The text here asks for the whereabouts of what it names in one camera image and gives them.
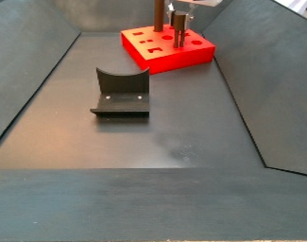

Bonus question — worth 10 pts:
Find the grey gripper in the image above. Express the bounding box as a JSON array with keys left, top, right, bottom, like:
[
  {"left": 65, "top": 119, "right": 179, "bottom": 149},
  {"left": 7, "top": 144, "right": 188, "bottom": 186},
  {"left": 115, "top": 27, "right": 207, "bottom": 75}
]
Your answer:
[{"left": 164, "top": 0, "right": 223, "bottom": 26}]

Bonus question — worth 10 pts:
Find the brown three prong object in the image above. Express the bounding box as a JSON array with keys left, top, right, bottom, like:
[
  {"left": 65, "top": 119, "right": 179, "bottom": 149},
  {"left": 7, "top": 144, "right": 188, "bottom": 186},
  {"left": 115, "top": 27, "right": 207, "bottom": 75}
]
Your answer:
[{"left": 171, "top": 10, "right": 187, "bottom": 48}]

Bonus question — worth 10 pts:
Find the black curved fixture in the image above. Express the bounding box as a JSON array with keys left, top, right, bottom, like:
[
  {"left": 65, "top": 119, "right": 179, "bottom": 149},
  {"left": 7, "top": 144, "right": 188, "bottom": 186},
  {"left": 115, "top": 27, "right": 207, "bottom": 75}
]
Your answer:
[{"left": 89, "top": 68, "right": 151, "bottom": 117}]

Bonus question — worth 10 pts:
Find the dark brown cylinder peg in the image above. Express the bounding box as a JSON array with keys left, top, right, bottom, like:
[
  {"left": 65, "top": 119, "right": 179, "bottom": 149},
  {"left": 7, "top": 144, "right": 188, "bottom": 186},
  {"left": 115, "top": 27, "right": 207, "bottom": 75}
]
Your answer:
[{"left": 153, "top": 0, "right": 164, "bottom": 32}]

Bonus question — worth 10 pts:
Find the red block with shaped holes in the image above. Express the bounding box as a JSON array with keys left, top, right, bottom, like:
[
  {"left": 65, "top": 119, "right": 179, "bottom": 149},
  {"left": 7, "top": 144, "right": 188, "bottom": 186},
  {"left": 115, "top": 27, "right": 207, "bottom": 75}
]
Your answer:
[{"left": 120, "top": 25, "right": 216, "bottom": 75}]

